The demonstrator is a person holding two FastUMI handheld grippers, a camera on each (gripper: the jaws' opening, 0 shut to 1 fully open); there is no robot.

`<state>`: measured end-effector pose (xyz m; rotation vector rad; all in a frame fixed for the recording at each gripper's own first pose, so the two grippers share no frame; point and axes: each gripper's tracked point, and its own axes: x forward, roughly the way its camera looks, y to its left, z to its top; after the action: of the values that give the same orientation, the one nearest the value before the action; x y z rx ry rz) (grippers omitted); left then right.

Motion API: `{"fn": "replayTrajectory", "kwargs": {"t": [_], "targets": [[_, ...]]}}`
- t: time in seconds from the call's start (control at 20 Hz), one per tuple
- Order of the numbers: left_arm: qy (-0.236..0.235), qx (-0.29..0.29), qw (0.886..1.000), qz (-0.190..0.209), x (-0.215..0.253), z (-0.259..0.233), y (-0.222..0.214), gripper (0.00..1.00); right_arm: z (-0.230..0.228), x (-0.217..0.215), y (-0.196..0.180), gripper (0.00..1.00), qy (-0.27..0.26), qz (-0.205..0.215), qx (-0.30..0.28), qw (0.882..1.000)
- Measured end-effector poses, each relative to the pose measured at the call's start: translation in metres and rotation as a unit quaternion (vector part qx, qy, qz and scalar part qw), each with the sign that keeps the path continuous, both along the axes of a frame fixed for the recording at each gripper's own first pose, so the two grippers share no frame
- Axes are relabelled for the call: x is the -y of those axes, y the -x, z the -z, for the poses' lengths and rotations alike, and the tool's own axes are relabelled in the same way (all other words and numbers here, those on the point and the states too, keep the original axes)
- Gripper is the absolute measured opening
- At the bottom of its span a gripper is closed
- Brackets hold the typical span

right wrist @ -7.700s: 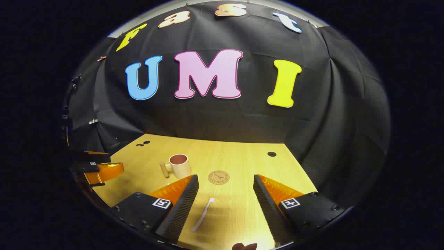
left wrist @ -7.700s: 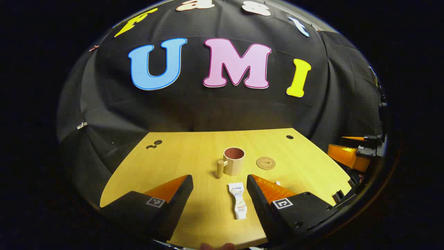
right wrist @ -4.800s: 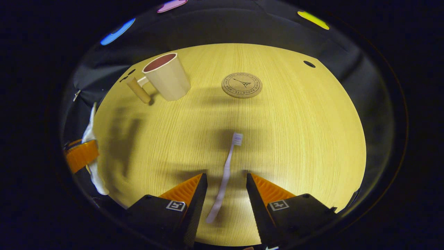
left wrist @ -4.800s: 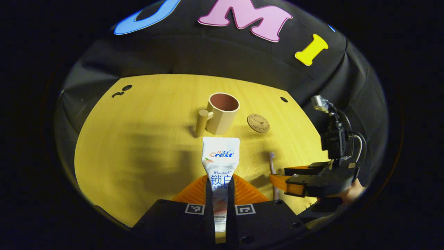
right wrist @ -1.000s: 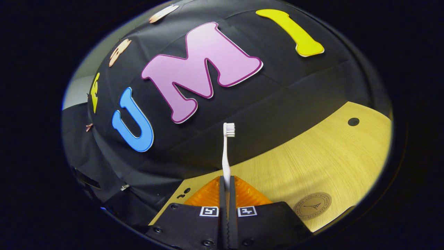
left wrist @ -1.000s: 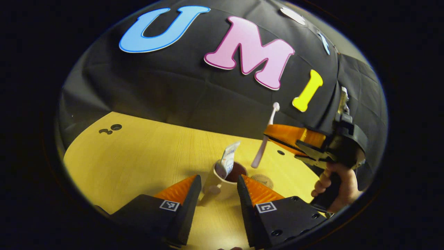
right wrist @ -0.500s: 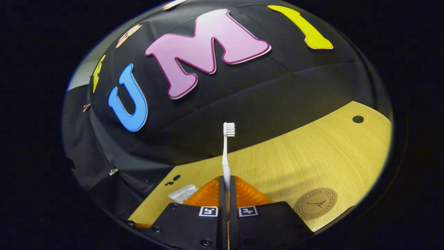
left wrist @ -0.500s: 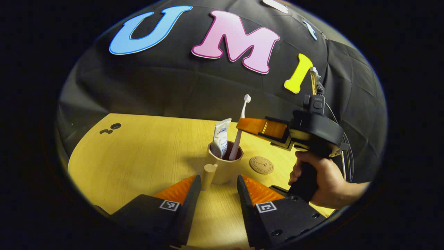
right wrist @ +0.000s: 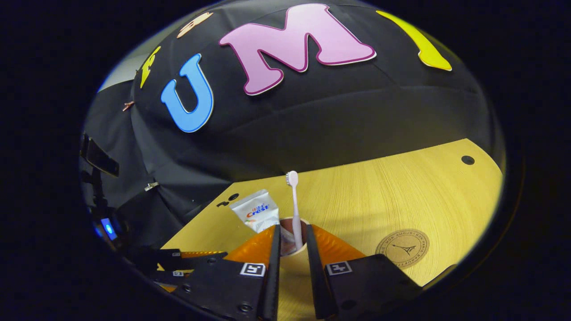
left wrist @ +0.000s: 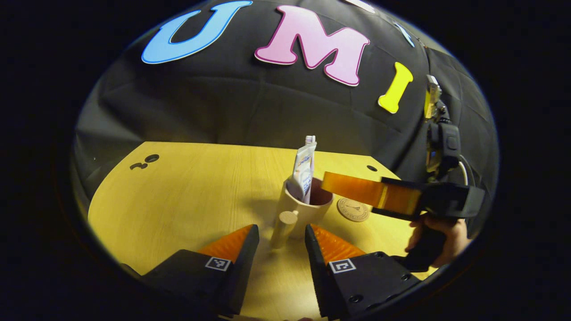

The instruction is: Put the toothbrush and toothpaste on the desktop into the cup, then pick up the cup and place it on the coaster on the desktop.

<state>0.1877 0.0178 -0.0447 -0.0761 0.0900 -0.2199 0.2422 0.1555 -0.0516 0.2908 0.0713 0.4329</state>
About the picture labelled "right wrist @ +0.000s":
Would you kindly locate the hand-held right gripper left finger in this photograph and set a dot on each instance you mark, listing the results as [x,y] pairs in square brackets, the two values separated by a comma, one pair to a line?
[273,276]

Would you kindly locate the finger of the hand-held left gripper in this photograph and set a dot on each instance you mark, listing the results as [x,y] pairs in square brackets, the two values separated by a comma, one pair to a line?
[187,261]
[171,278]

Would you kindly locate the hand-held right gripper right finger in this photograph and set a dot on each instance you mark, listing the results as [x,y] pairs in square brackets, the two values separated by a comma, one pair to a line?
[314,276]

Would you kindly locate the white toothbrush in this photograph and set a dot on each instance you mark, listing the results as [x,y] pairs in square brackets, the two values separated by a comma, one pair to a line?
[295,209]

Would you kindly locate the white toothpaste tube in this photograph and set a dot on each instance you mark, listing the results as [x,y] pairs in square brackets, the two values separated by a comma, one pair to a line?
[254,207]

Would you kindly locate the round brown coaster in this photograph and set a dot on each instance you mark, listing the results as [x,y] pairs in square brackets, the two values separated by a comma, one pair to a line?
[401,249]

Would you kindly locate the wooden desktop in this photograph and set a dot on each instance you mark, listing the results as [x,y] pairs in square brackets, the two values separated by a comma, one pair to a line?
[379,191]

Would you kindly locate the white cloth clip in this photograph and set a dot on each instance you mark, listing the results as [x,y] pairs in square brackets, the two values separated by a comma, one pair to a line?
[151,186]

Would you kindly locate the black backdrop cloth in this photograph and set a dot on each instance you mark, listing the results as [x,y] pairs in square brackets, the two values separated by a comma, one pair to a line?
[334,120]

